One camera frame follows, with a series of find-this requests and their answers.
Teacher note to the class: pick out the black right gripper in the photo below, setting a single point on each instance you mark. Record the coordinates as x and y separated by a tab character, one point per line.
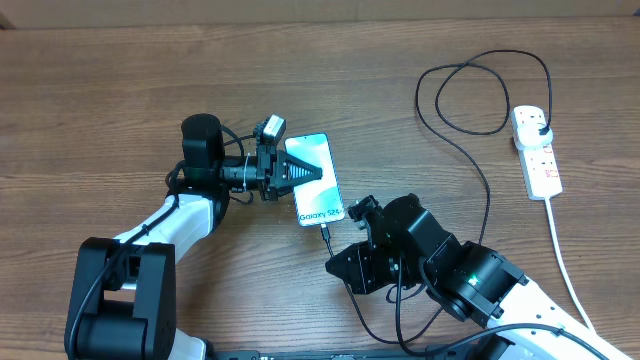
373	281

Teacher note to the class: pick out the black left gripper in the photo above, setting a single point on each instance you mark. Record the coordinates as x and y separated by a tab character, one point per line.
279	186

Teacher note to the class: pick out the Samsung Galaxy smartphone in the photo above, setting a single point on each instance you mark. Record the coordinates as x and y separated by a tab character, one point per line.
318	201

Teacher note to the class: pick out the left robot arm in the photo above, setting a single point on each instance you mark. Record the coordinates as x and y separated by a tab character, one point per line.
123	298

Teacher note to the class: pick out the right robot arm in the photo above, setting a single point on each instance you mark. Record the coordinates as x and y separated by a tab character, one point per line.
518	320

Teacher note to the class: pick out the white charger plug adapter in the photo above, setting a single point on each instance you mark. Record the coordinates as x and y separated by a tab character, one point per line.
532	136

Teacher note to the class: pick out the white power extension strip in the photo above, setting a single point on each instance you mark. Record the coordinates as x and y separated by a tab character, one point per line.
539	166

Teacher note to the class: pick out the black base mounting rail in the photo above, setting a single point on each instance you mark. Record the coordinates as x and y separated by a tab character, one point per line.
340	355

